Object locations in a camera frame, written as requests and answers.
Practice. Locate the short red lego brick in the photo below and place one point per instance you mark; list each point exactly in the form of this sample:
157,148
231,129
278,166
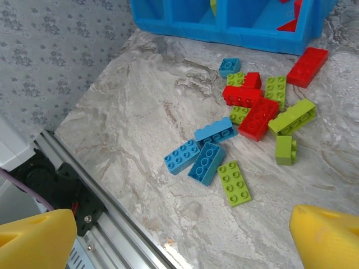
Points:
287,25

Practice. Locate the long blue lego brick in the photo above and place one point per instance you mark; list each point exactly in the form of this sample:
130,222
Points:
214,130
181,157
206,165

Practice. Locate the small blue lego brick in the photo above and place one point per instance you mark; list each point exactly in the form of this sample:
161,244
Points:
228,67

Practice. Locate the small red lego brick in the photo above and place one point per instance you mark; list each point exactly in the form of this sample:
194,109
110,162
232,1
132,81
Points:
252,81

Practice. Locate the blue plastic bin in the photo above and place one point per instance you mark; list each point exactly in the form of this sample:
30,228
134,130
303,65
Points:
151,22
196,31
261,39

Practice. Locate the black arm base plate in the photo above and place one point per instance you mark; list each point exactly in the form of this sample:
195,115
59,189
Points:
84,207

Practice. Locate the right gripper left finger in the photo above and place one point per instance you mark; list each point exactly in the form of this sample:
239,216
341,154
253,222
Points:
33,243

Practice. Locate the long red lego brick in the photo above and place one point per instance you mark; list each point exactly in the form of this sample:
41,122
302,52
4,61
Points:
307,67
238,95
259,119

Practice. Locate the small green lego brick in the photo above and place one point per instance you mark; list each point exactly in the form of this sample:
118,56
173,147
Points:
235,79
284,150

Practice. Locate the aluminium mounting rail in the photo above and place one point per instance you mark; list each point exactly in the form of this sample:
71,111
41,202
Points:
117,221

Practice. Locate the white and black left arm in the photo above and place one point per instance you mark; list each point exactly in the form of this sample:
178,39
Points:
11,151

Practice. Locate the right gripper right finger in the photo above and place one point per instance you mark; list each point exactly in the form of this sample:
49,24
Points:
328,243

